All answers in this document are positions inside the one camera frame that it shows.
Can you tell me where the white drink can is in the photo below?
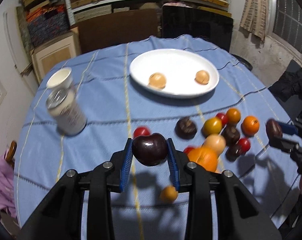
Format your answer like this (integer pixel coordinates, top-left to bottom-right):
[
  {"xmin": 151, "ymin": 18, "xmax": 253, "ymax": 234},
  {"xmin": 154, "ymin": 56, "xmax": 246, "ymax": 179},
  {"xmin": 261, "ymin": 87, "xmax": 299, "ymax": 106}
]
[{"xmin": 46, "ymin": 88, "xmax": 87, "ymax": 136}]

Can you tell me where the white paper cup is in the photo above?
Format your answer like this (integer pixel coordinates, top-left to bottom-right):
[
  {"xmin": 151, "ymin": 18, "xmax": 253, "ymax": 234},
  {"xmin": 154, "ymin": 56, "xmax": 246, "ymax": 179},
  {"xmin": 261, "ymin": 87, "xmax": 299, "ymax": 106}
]
[{"xmin": 46, "ymin": 67, "xmax": 73, "ymax": 90}]

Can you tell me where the wooden chair back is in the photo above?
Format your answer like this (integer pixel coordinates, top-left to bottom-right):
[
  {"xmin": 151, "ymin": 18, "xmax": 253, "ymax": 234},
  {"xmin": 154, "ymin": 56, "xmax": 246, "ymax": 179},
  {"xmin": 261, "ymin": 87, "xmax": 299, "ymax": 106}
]
[{"xmin": 5, "ymin": 140, "xmax": 17, "ymax": 166}]

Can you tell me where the red cherry tomato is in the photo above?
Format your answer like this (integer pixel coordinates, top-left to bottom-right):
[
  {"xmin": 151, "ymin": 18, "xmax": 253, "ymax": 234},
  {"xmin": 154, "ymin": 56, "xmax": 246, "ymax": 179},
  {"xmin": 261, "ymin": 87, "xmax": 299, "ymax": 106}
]
[{"xmin": 133, "ymin": 126, "xmax": 151, "ymax": 138}]

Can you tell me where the large pale yellow pear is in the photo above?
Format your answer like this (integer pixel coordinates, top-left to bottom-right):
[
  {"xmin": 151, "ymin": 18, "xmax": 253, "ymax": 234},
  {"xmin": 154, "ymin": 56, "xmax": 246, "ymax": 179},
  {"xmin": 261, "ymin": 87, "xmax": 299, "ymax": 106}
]
[{"xmin": 149, "ymin": 73, "xmax": 167, "ymax": 89}]

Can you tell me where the small mandarin orange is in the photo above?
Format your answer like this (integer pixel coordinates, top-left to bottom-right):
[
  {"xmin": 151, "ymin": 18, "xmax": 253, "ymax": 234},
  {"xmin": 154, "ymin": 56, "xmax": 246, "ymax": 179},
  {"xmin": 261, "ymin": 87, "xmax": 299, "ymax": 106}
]
[{"xmin": 241, "ymin": 115, "xmax": 260, "ymax": 137}]

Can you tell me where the dark plum right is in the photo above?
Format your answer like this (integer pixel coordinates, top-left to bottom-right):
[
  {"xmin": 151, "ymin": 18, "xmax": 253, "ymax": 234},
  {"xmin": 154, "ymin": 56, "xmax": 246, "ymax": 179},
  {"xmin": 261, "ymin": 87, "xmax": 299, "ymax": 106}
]
[{"xmin": 225, "ymin": 144, "xmax": 242, "ymax": 162}]

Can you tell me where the dark wrinkled fruit right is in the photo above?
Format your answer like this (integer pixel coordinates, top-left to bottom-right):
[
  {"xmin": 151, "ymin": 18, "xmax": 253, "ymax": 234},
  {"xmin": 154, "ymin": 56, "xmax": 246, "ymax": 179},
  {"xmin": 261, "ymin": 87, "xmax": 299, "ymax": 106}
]
[{"xmin": 221, "ymin": 125, "xmax": 240, "ymax": 147}]

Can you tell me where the blue checked tablecloth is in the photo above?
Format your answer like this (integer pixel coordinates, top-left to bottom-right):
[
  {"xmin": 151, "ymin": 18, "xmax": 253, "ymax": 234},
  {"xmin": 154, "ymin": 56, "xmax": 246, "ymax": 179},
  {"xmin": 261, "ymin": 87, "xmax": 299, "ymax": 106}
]
[{"xmin": 14, "ymin": 35, "xmax": 300, "ymax": 239}]

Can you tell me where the dark wrinkled fruit front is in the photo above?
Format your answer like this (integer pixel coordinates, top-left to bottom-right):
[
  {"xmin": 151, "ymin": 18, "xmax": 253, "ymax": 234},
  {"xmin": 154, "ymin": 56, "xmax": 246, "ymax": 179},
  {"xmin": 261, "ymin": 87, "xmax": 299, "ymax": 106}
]
[{"xmin": 266, "ymin": 119, "xmax": 282, "ymax": 140}]

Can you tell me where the red tomato middle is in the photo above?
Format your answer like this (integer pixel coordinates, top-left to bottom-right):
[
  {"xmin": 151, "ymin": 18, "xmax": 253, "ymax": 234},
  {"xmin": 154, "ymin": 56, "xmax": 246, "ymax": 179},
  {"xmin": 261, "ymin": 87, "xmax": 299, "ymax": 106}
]
[{"xmin": 183, "ymin": 146, "xmax": 195, "ymax": 155}]

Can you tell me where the small brown round fruit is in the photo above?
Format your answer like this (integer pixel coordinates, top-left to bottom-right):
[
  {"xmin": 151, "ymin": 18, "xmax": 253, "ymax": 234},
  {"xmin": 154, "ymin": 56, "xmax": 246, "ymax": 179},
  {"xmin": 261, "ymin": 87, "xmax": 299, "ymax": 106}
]
[{"xmin": 160, "ymin": 185, "xmax": 178, "ymax": 203}]

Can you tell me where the small red tomato right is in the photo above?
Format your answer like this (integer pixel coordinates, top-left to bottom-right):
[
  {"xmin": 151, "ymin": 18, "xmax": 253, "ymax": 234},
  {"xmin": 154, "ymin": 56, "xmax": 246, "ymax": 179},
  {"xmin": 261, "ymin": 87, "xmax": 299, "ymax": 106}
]
[{"xmin": 237, "ymin": 138, "xmax": 251, "ymax": 154}]

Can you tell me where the white oval plate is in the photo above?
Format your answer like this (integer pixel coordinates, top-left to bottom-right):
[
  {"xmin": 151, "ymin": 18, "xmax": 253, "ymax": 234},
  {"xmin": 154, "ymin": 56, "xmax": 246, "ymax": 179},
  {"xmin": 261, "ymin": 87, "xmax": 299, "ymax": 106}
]
[{"xmin": 129, "ymin": 49, "xmax": 219, "ymax": 99}]

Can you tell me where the yellow orange tomato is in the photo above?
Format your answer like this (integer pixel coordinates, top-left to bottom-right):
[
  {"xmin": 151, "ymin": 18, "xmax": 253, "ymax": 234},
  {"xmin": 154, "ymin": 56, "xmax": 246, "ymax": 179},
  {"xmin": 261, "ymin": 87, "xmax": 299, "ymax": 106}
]
[{"xmin": 201, "ymin": 117, "xmax": 222, "ymax": 137}]

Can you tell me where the small red tomato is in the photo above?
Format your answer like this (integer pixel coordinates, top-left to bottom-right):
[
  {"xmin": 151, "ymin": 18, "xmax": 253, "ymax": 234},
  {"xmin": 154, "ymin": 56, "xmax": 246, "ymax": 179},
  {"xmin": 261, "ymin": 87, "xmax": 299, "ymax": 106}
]
[
  {"xmin": 237, "ymin": 138, "xmax": 251, "ymax": 154},
  {"xmin": 216, "ymin": 112, "xmax": 229, "ymax": 127}
]

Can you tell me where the large orange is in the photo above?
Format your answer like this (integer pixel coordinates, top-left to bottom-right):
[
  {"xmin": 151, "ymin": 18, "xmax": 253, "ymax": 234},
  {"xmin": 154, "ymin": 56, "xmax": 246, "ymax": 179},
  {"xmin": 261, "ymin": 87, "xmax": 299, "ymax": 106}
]
[{"xmin": 187, "ymin": 146, "xmax": 218, "ymax": 172}]

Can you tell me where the framed picture in carton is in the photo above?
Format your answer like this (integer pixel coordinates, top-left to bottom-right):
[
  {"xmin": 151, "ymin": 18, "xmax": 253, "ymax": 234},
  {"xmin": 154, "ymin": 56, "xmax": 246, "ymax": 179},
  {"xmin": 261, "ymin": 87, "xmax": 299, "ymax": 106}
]
[{"xmin": 30, "ymin": 27, "xmax": 82, "ymax": 84}]

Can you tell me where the black panel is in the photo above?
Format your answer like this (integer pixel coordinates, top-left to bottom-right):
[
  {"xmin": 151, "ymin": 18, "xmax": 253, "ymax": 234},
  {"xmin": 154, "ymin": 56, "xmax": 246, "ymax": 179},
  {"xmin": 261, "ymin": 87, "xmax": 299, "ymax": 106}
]
[{"xmin": 162, "ymin": 5, "xmax": 233, "ymax": 51}]

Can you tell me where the orange tomato top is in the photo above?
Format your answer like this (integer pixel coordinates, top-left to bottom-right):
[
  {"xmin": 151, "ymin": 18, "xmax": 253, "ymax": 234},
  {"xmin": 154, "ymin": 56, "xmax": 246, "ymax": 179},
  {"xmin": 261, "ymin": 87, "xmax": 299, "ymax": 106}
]
[{"xmin": 226, "ymin": 108, "xmax": 241, "ymax": 126}]

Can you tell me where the dark purple plum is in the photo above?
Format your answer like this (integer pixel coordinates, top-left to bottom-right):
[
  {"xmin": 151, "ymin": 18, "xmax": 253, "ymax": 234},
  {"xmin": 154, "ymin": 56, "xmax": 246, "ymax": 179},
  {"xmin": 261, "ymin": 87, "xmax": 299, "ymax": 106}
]
[{"xmin": 132, "ymin": 133, "xmax": 168, "ymax": 166}]

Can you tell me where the beige hanging cloth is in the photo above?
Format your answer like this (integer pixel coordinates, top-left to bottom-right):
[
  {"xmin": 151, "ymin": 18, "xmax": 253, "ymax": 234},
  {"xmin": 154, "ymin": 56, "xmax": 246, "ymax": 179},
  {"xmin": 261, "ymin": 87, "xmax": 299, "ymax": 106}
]
[{"xmin": 240, "ymin": 0, "xmax": 269, "ymax": 43}]

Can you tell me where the black bag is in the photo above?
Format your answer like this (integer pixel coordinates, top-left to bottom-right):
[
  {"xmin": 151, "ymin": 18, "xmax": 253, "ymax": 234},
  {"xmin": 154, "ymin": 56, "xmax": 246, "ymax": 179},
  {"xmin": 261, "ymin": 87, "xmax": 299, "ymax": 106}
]
[{"xmin": 268, "ymin": 60, "xmax": 302, "ymax": 120}]

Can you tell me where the pale orange round fruit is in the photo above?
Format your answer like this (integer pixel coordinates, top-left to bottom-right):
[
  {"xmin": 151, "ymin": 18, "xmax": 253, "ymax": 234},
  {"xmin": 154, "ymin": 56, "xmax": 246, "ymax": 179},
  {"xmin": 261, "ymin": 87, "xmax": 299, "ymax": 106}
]
[{"xmin": 203, "ymin": 134, "xmax": 227, "ymax": 157}]

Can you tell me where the small red tomato top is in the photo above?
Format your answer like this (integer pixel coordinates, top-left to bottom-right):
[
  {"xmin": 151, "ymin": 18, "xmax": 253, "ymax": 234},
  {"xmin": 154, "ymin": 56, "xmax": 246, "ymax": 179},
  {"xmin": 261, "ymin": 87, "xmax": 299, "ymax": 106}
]
[{"xmin": 216, "ymin": 112, "xmax": 229, "ymax": 127}]

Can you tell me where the brown wooden board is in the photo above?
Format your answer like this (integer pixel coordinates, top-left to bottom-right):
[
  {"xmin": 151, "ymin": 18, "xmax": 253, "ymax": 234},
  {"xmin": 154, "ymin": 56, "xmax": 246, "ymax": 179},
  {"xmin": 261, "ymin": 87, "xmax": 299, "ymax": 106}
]
[{"xmin": 72, "ymin": 9, "xmax": 158, "ymax": 53}]

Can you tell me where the pink cloth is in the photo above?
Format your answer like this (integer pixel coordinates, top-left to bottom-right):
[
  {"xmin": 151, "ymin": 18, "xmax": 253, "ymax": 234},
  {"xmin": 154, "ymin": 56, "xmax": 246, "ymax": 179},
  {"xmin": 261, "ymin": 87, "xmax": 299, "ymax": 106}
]
[{"xmin": 0, "ymin": 148, "xmax": 17, "ymax": 218}]

